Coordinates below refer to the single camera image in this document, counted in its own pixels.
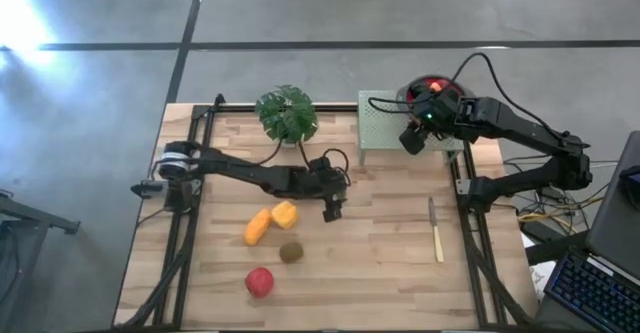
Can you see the green plant white pot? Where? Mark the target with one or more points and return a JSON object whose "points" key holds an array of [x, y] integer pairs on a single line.
{"points": [[287, 113]]}

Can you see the black aluminium frame rail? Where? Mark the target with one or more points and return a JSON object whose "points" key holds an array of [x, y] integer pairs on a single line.
{"points": [[486, 293], [167, 283], [186, 283], [335, 108]]}

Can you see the yellow orange mango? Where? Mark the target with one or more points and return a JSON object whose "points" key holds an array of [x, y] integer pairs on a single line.
{"points": [[257, 226]]}

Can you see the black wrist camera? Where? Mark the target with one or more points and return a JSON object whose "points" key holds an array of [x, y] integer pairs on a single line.
{"points": [[320, 165], [434, 109]]}

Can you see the brown fuzzy kiwi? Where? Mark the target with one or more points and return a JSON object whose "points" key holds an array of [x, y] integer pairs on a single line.
{"points": [[291, 252]]}

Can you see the grey metal side table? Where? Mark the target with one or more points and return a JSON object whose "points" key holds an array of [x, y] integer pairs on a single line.
{"points": [[25, 218]]}

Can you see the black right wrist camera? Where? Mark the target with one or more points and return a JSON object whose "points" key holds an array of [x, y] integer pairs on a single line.
{"points": [[434, 109]]}

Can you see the yellow bell pepper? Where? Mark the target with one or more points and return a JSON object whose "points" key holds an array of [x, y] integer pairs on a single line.
{"points": [[285, 214]]}

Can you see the red colander black rim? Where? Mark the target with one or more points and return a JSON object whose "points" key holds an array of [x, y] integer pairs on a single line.
{"points": [[415, 92]]}

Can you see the big red apple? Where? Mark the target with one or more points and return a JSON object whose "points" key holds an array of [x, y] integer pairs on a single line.
{"points": [[259, 281]]}

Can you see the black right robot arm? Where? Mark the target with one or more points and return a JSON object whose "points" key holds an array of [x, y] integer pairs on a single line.
{"points": [[525, 128]]}

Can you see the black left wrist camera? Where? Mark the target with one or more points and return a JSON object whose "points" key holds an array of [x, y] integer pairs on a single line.
{"points": [[320, 165]]}

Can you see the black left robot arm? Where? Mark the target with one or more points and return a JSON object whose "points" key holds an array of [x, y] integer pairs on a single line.
{"points": [[240, 170]]}

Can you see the dark grey laptop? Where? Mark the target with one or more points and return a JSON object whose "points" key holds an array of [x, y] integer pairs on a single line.
{"points": [[615, 213]]}

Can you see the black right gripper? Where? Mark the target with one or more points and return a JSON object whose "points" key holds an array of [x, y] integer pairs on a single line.
{"points": [[445, 131]]}

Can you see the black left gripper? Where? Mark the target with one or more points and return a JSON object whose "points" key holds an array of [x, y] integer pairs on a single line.
{"points": [[330, 185]]}

